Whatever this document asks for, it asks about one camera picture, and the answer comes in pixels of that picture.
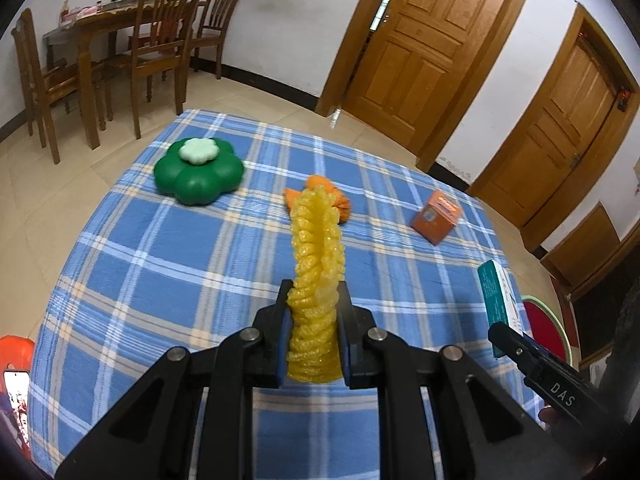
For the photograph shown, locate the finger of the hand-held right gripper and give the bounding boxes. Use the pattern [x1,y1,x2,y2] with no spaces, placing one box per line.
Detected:
[487,322,556,386]

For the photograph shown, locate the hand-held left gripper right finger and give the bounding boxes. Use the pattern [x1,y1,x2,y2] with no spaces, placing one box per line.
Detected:
[339,281,583,480]

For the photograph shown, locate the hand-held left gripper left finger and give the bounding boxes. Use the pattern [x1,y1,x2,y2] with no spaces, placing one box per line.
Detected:
[55,280,294,480]

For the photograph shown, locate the white and teal box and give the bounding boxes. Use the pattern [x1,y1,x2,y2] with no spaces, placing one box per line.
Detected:
[476,260,526,359]

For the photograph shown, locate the low wooden cabinet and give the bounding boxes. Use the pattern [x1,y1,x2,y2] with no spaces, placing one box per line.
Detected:
[542,202,640,301]

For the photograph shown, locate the blue plaid tablecloth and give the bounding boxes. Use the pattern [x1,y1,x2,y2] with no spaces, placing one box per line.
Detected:
[30,108,551,480]

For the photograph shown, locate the knotted orange cloth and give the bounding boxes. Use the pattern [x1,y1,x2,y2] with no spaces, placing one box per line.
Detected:
[284,175,351,223]

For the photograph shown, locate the small orange box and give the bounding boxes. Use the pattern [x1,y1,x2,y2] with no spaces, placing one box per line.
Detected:
[411,190,462,247]

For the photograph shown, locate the green flower-shaped container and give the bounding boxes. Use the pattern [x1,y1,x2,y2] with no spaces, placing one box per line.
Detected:
[153,136,245,206]

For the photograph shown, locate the wooden panel door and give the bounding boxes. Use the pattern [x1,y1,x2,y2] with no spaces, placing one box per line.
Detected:
[472,35,626,226]
[345,0,523,148]

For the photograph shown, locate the orange plastic stool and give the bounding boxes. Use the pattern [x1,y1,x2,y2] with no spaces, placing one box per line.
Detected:
[0,336,36,461]

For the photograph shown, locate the smartphone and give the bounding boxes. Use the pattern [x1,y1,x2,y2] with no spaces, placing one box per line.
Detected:
[2,370,31,446]

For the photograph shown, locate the wooden dining chair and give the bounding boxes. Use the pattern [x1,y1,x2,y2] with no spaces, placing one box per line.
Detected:
[192,0,248,80]
[11,7,106,165]
[102,0,217,140]

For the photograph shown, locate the wooden dining table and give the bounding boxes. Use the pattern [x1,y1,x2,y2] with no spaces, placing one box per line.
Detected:
[42,0,193,151]

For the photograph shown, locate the pink items on dining table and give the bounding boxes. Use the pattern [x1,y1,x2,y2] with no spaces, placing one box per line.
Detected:
[59,1,105,25]

